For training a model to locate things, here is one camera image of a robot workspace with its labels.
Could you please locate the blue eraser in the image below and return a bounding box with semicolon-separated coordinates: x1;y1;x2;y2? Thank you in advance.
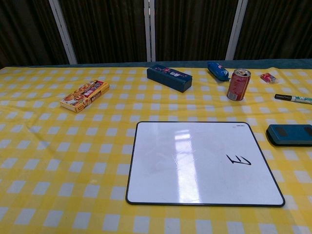
265;123;312;148

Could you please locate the white board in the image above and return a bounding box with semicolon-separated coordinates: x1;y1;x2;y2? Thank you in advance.
125;121;286;208

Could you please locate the black marker pen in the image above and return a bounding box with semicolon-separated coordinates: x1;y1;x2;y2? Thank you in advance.
274;94;312;105

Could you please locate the dark blue pencil case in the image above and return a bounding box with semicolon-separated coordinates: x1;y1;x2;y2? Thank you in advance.
146;64;193;94

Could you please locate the orange yellow snack box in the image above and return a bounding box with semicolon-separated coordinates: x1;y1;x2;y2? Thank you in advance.
60;79;110;114

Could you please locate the blue cookie packet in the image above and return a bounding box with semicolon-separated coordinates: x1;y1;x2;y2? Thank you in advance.
207;61;231;83

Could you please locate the red soda can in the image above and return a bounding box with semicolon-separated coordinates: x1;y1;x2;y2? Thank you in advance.
227;68;252;102

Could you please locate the yellow white checkered tablecloth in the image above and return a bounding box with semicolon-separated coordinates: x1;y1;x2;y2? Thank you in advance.
0;65;312;234

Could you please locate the small red candy packet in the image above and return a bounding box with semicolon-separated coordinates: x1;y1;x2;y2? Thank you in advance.
260;72;278;84

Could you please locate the white partition frame post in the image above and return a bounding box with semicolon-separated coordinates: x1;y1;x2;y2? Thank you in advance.
143;0;156;62
48;0;78;65
224;0;249;61

